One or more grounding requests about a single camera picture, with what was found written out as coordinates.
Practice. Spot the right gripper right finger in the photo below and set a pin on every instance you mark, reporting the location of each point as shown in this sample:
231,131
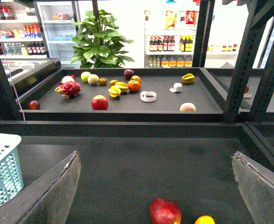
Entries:
256,186

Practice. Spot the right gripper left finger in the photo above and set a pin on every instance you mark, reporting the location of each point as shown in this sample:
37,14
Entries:
48,199

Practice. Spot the light blue plastic basket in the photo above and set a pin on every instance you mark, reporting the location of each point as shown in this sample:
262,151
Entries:
11,181

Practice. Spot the yellow mango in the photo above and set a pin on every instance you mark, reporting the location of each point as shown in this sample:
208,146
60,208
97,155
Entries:
205,220

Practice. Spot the red green mango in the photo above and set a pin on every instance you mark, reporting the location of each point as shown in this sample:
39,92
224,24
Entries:
136,78

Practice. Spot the small dark red apple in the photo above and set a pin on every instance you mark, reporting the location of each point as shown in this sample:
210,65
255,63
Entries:
34,105

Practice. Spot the red apple near gripper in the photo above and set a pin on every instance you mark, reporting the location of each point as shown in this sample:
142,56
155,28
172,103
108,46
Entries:
163,211

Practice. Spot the large red apple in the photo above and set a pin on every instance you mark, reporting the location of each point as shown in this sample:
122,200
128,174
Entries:
99,102

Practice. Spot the pink dragon fruit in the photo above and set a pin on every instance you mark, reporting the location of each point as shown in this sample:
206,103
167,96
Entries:
69,89

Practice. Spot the peach at tray edge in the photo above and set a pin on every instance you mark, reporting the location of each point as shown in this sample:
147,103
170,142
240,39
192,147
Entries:
187,107

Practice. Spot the white pink fruit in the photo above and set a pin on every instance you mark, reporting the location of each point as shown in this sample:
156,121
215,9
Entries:
68,78

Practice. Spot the yellow starfruit front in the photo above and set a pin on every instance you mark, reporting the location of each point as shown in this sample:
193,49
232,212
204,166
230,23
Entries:
114,91

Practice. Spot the yellow starfruit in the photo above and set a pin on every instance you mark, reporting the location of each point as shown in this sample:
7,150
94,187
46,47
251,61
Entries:
114,91
122,86
188,78

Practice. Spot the green apple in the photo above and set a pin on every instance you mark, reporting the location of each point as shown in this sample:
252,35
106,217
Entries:
84,76

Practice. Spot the pale peach back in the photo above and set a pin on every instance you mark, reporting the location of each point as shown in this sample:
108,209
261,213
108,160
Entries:
93,79

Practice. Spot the glass top freezer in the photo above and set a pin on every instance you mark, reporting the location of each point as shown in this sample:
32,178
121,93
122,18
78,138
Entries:
24,72

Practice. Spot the brown kiwi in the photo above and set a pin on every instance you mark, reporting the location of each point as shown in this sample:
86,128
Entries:
102,81

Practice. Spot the small olive fruit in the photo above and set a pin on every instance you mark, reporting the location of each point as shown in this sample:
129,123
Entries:
113,82

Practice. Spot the yellow starfruit back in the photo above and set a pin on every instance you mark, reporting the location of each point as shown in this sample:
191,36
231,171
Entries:
122,86

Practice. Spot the yellow starfruit far right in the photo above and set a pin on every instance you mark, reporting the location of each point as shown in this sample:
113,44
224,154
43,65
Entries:
188,78

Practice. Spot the dark purple plum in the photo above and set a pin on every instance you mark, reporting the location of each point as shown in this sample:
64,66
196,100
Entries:
128,73

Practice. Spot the green potted plant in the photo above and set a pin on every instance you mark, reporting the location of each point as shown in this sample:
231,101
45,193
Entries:
99,44

